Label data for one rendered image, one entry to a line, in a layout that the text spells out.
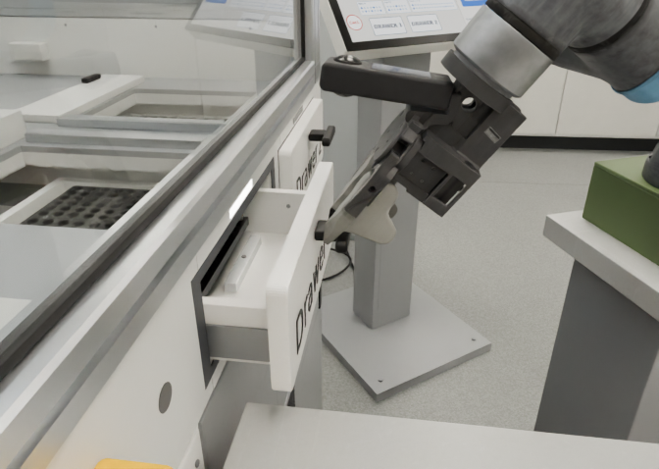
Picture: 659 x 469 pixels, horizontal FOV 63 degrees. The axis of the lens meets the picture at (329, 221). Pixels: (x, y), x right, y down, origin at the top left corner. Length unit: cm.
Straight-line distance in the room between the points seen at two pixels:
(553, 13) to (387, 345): 142
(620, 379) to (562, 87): 283
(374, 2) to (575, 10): 95
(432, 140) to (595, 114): 334
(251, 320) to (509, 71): 29
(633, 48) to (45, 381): 47
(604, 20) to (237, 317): 38
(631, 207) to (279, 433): 62
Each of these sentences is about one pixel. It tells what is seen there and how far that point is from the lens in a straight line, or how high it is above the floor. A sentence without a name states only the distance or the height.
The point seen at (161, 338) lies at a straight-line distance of 40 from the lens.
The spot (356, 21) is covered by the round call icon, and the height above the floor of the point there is 102.
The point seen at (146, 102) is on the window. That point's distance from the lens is 40.
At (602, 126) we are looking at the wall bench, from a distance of 383.
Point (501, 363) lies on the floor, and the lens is 184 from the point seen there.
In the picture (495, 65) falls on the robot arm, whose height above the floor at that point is 108.
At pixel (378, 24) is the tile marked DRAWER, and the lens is 135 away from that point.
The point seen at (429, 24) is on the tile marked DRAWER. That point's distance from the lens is 144.
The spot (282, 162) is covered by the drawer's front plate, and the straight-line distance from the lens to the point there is 72.
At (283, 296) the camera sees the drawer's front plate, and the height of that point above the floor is 92.
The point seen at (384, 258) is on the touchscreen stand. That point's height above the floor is 30.
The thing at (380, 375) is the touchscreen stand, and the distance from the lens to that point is 167.
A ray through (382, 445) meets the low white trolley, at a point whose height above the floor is 76.
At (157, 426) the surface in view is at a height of 87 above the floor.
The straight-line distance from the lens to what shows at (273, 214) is 69.
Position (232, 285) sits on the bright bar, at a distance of 58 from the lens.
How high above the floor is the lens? 116
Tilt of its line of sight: 27 degrees down
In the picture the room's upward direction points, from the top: straight up
